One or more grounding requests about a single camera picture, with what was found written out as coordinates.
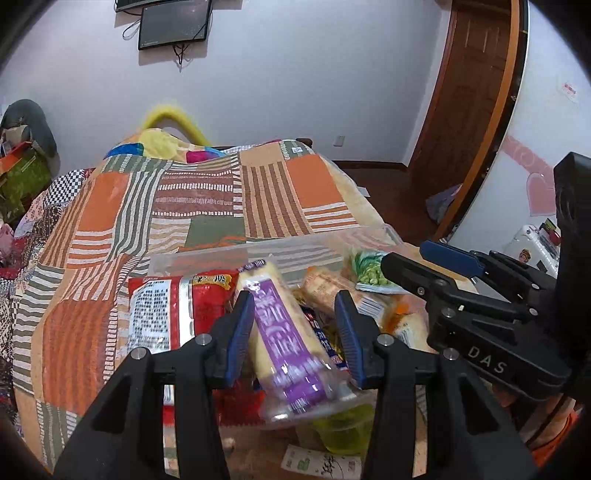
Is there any white green label packet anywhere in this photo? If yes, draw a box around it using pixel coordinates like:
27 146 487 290
281 444 366 480

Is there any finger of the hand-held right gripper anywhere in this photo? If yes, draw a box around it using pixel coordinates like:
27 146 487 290
380 250 528 320
419 239 558 306

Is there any wooden door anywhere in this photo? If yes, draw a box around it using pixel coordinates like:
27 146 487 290
407 0 514 172

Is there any red snack packet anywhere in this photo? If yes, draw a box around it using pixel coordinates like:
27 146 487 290
126 271 266 428

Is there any purple label bread packet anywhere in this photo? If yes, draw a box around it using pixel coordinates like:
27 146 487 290
235 258 366 426

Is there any green jelly cup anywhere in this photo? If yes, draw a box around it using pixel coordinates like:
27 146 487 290
313 405 376 456

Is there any white cartoon print pack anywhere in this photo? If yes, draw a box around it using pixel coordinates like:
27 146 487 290
505 223 560 278

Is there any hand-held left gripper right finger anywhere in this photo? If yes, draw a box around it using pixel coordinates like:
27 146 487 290
333 290 539 480

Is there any long brown bread packet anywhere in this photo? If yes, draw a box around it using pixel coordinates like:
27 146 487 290
301 267 394 325

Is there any grey bag on floor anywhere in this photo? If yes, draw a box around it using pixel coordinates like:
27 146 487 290
424 184 463 223

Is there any green pea packet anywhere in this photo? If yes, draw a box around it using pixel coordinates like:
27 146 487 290
345 248 408 295

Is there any checkered printed quilt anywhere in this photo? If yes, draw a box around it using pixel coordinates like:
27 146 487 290
0 167 95 282

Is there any small black wall monitor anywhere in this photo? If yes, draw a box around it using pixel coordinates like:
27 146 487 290
137 0 213 51

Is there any striped patchwork blanket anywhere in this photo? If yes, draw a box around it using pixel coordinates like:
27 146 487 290
9 137 402 472

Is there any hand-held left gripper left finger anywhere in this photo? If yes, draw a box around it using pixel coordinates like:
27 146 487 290
53 291 257 480

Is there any white heart sliding door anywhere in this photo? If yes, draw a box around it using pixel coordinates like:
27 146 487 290
449 0 591 259

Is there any clear plastic container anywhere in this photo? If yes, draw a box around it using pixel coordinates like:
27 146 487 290
148 225 404 435

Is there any yellow fuzzy arch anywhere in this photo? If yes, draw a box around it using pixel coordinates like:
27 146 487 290
140 104 209 145

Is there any blue snack packet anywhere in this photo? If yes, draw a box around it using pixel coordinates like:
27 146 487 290
299 308 349 372

